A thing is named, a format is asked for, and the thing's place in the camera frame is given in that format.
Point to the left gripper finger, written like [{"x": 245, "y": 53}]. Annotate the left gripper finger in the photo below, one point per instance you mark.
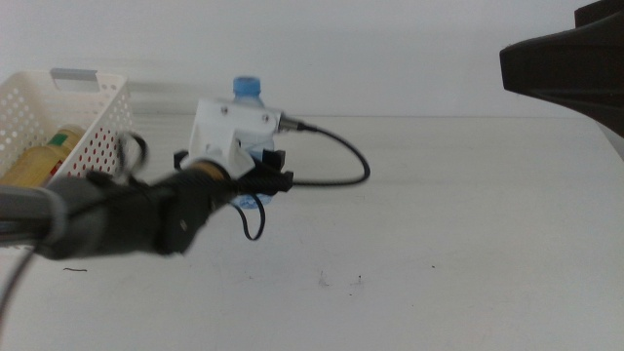
[
  {"x": 274, "y": 160},
  {"x": 181, "y": 160}
]

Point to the clear water bottle blue cap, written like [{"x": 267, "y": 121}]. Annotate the clear water bottle blue cap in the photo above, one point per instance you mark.
[{"x": 246, "y": 88}]

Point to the yellow tea bottle white cap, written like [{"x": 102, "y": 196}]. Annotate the yellow tea bottle white cap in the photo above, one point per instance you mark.
[{"x": 39, "y": 163}]

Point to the small black thread scrap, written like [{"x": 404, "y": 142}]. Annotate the small black thread scrap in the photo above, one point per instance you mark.
[{"x": 75, "y": 269}]

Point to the white perforated plastic basket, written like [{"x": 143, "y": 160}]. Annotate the white perforated plastic basket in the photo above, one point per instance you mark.
[{"x": 29, "y": 97}]

